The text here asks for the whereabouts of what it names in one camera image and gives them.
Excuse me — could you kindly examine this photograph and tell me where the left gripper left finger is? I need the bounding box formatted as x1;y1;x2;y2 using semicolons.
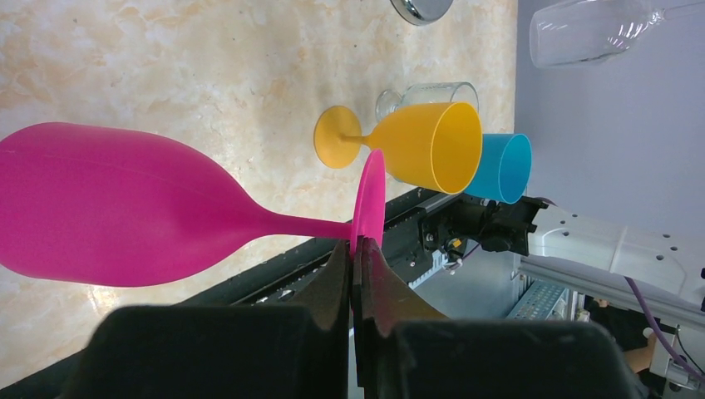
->
63;241;352;398

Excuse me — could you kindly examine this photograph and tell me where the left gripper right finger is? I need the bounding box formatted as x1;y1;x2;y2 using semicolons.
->
352;238;640;398

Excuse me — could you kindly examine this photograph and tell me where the magenta plastic goblet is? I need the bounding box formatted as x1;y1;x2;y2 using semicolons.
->
1;122;386;287

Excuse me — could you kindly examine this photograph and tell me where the tall clear flute glass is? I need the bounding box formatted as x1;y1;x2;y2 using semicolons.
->
529;1;704;69

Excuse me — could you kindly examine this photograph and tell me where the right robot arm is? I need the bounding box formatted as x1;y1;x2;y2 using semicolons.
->
419;195;704;328

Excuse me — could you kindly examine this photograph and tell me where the small clear tumbler glass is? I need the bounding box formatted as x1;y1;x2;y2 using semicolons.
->
375;81;480;121

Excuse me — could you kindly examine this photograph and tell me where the chrome wine glass rack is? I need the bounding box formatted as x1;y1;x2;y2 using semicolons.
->
390;0;453;26

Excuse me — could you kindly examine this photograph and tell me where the blue plastic goblet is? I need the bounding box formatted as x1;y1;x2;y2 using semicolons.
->
463;134;533;204

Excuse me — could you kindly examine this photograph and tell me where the orange plastic goblet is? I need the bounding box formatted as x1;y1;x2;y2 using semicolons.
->
313;102;483;195

